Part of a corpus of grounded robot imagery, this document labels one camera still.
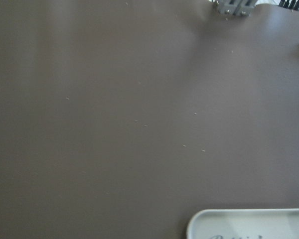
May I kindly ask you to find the cream rabbit tray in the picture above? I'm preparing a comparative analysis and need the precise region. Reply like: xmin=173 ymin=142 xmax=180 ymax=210
xmin=186 ymin=209 xmax=299 ymax=239

